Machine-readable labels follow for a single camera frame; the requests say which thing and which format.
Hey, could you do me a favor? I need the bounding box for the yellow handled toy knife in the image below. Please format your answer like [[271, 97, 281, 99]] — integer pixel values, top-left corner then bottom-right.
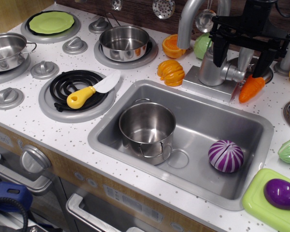
[[66, 70, 121, 109]]

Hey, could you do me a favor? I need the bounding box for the green toy plate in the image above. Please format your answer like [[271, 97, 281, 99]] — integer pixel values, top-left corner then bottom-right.
[[29, 11, 75, 35]]

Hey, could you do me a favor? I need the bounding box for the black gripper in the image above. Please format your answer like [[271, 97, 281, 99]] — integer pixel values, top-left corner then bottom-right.
[[210, 15, 290, 78]]

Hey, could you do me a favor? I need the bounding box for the grey oven dial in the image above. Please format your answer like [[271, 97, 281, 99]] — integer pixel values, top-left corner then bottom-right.
[[20, 145, 52, 174]]

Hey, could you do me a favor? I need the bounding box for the hanging slotted steel spoon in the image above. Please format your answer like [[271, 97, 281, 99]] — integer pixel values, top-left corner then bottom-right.
[[152, 0, 175, 19]]

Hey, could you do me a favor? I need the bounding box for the grey stove knob rear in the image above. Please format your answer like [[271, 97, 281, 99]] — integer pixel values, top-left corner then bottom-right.
[[88, 17, 112, 34]]

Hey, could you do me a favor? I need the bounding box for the silver faucet lever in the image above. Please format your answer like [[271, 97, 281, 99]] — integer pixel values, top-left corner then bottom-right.
[[237, 47, 254, 72]]

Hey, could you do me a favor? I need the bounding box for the orange toy pumpkin half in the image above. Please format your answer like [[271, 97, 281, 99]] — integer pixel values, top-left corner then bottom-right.
[[157, 60, 185, 87]]

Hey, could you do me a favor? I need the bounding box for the steel pot at left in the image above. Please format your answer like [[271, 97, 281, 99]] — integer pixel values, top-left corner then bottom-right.
[[0, 32, 37, 72]]

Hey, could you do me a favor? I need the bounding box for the steel pot in sink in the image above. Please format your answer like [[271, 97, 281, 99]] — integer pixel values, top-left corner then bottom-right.
[[118, 99, 176, 165]]

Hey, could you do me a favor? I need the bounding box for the steel saucepan on burner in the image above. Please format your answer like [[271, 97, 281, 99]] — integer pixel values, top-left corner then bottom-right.
[[98, 26, 152, 62]]

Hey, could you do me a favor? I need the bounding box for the grey oven door handle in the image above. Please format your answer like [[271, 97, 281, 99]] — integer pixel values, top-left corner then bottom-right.
[[66, 193, 128, 232]]

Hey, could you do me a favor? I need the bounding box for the hanging steel utensil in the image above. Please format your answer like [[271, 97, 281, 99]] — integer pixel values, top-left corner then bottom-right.
[[111, 0, 123, 11]]

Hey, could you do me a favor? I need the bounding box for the grey stove knob left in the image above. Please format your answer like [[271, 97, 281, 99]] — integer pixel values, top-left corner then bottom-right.
[[30, 60, 59, 80]]

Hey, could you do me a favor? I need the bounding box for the grey stove knob middle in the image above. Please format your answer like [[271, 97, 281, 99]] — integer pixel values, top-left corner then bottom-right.
[[62, 37, 88, 55]]

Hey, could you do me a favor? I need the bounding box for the grey toy sink basin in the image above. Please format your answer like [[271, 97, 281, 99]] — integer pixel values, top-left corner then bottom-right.
[[88, 80, 274, 211]]

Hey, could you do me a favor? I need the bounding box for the purple striped toy onion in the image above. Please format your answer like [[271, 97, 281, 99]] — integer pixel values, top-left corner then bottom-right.
[[208, 140, 245, 173]]

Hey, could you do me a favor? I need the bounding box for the silver toy faucet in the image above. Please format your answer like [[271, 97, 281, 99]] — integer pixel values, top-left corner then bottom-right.
[[177, 0, 251, 102]]

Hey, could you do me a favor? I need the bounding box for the orange toy carrot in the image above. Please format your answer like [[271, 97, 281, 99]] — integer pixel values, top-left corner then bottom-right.
[[239, 75, 265, 103]]

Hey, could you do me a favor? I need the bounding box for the grey stove knob front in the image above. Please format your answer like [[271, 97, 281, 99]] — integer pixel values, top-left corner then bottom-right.
[[0, 87, 24, 110]]

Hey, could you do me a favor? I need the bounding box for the grey left door handle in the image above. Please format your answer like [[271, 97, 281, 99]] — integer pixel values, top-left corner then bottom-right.
[[0, 164, 53, 196]]

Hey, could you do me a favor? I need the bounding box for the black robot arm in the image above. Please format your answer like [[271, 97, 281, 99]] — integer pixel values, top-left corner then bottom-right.
[[210, 0, 290, 78]]

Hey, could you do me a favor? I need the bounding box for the purple toy eggplant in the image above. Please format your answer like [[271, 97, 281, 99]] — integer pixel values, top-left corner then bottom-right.
[[263, 178, 290, 210]]

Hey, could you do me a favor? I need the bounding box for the blue clamp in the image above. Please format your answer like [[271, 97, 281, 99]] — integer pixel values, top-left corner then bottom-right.
[[0, 182, 33, 212]]

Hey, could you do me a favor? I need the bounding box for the hanging steel ladle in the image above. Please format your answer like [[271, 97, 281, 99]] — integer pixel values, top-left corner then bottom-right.
[[195, 0, 216, 33]]

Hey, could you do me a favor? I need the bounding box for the grey stove knob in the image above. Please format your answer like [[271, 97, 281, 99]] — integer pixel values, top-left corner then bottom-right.
[[88, 17, 112, 34], [0, 87, 24, 110], [62, 37, 88, 55], [30, 60, 59, 80]]

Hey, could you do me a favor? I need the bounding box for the black coil burner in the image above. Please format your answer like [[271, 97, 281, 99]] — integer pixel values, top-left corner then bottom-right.
[[49, 70, 102, 112]]

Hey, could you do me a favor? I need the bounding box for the black cable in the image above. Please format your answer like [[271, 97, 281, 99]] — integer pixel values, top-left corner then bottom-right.
[[0, 197, 29, 232]]

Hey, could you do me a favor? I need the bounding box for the green cutting board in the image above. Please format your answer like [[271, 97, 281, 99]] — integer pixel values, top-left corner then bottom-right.
[[242, 168, 290, 232]]

